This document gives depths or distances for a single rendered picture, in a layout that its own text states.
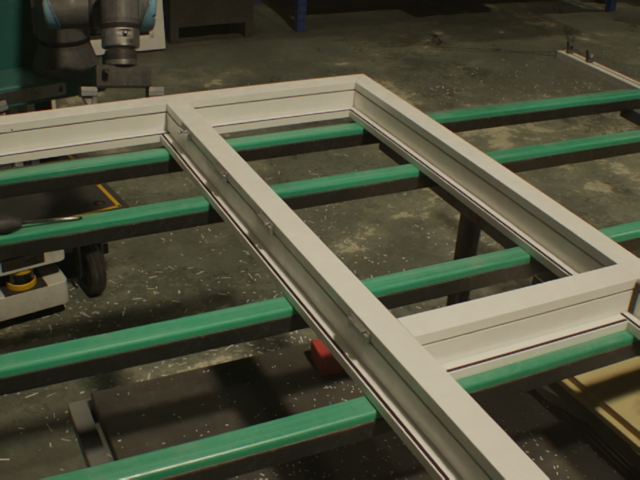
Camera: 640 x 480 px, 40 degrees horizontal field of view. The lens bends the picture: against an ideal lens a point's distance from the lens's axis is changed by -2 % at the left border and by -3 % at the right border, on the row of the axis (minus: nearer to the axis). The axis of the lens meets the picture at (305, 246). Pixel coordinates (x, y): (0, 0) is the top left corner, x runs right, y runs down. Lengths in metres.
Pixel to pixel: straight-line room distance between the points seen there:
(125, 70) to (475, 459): 1.42
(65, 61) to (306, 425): 1.71
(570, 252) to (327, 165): 2.45
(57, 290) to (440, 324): 1.77
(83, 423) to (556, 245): 0.82
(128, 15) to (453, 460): 1.42
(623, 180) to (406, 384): 3.09
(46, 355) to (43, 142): 0.64
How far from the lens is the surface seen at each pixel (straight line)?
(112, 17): 2.12
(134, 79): 2.12
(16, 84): 2.56
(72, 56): 2.57
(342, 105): 1.92
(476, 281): 1.40
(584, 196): 3.82
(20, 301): 2.70
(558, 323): 1.24
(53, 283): 2.72
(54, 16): 2.25
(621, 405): 1.56
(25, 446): 2.35
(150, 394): 1.53
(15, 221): 1.45
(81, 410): 1.56
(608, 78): 2.49
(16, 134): 1.71
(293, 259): 1.27
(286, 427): 1.04
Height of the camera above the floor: 1.55
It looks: 30 degrees down
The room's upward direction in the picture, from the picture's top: 3 degrees clockwise
